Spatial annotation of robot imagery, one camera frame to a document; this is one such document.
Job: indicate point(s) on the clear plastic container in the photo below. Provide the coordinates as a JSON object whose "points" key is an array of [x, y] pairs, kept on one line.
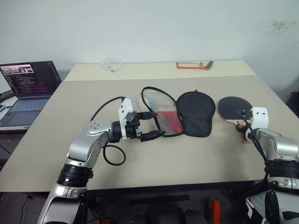
{"points": [[112, 64]]}

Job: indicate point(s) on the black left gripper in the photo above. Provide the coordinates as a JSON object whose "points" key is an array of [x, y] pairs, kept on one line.
{"points": [[132, 130]]}

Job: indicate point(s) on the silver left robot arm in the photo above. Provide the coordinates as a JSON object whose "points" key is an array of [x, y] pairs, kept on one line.
{"points": [[87, 149]]}

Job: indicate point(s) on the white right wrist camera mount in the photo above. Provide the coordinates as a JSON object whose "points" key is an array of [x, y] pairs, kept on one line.
{"points": [[259, 116]]}

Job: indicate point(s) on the black and clear paddle case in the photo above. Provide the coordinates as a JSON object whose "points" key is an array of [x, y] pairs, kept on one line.
{"points": [[195, 114]]}

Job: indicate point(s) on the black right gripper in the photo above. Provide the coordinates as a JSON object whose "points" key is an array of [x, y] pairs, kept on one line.
{"points": [[249, 129]]}

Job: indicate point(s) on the red tool under table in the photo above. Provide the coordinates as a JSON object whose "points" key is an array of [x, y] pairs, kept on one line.
{"points": [[215, 210]]}

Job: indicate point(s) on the open grey laptop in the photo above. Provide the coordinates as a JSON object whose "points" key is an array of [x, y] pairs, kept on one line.
{"points": [[30, 93]]}

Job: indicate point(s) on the small red object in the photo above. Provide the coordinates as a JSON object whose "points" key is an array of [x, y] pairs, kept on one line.
{"points": [[105, 220]]}

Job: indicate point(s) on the orange hacksaw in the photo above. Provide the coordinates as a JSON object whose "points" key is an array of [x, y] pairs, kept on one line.
{"points": [[187, 66]]}

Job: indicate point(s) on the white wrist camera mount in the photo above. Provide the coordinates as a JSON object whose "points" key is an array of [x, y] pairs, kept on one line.
{"points": [[259, 116], [126, 106]]}

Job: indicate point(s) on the dark rounded shape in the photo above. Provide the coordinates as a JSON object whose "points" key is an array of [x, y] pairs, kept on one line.
{"points": [[195, 217], [144, 219]]}

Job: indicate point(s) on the black table tennis paddle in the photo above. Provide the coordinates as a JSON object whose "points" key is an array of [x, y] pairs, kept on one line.
{"points": [[231, 107]]}

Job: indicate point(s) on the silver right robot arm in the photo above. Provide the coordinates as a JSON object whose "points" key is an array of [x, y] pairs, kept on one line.
{"points": [[278, 149]]}

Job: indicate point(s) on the black object beside table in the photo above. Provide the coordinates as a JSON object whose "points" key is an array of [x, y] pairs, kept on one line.
{"points": [[293, 100]]}

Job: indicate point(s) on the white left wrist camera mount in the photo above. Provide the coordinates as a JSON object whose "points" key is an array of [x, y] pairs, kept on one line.
{"points": [[126, 106]]}

